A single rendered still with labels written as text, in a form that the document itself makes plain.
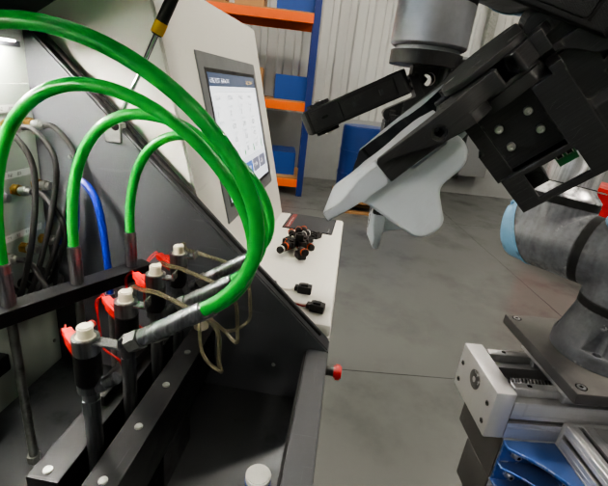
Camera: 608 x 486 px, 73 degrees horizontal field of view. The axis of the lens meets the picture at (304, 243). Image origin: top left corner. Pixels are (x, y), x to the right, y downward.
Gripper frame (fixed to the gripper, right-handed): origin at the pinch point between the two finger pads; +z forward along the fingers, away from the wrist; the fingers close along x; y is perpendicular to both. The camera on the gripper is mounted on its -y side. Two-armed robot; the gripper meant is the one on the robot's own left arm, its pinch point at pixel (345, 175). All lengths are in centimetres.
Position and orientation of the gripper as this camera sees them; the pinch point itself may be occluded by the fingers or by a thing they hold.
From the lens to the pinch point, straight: 30.1
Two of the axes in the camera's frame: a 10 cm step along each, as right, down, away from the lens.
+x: 3.4, -5.1, 7.9
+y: 6.5, 7.3, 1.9
